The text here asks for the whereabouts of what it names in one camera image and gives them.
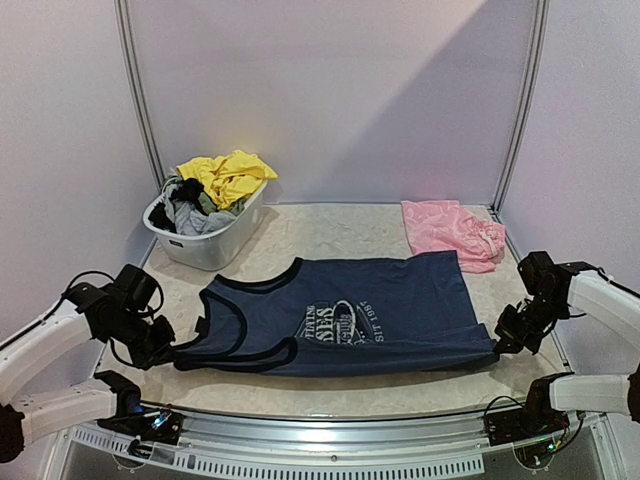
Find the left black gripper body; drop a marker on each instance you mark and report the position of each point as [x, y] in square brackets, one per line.
[150, 344]

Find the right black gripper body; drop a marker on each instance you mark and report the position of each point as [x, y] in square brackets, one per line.
[511, 336]

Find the blue garment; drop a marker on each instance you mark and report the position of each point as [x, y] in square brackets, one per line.
[342, 318]

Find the pink patterned shorts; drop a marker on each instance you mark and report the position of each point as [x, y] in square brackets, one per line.
[434, 226]

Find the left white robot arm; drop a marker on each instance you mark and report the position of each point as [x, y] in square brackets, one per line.
[118, 312]

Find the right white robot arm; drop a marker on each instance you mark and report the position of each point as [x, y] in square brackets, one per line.
[570, 292]

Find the white plastic laundry basket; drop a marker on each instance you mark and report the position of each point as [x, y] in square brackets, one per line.
[211, 251]

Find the grey garment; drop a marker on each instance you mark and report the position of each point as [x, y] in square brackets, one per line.
[188, 221]

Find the black garment in basket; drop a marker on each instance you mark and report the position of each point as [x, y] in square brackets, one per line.
[185, 190]

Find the yellow garment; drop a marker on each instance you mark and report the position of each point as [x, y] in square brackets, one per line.
[227, 179]

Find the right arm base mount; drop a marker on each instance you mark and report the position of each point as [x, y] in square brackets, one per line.
[529, 419]

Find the aluminium front rail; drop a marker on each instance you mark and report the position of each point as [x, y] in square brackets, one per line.
[455, 446]

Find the right aluminium frame post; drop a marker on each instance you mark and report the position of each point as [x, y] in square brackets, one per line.
[525, 100]

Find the aluminium frame post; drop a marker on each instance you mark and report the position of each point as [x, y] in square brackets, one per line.
[525, 100]
[134, 78]

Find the left aluminium frame post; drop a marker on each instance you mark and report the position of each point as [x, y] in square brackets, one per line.
[134, 78]

